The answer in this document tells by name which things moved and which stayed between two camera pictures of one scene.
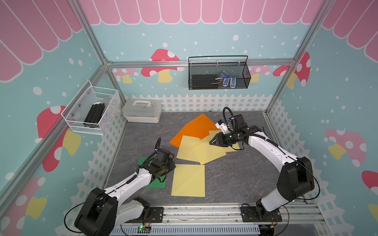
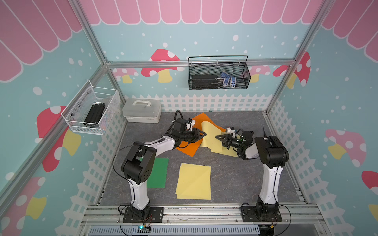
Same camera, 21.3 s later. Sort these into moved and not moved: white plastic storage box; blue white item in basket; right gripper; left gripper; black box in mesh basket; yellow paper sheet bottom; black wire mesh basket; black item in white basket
Moved: left gripper; yellow paper sheet bottom
Not moved: right gripper; black wire mesh basket; black item in white basket; blue white item in basket; white plastic storage box; black box in mesh basket
